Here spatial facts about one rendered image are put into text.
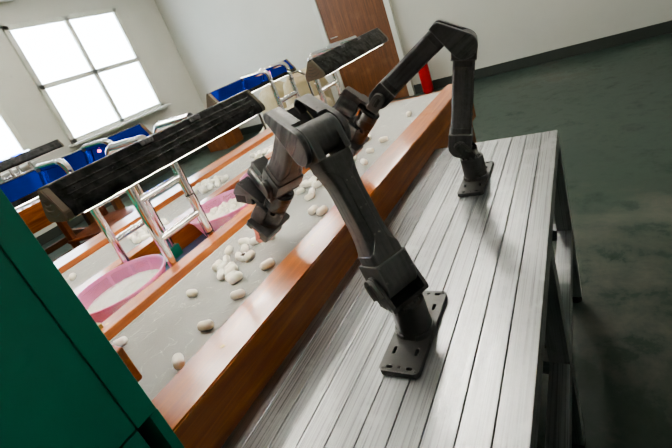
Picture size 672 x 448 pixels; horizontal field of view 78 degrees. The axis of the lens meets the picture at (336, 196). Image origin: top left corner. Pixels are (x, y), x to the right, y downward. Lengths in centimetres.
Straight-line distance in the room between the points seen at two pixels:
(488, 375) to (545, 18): 498
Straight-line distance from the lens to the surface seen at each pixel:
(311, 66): 157
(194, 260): 122
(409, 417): 69
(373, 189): 115
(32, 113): 646
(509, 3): 548
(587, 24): 549
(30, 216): 376
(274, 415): 78
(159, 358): 94
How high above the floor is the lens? 120
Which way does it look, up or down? 21 degrees down
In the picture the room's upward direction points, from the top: 21 degrees counter-clockwise
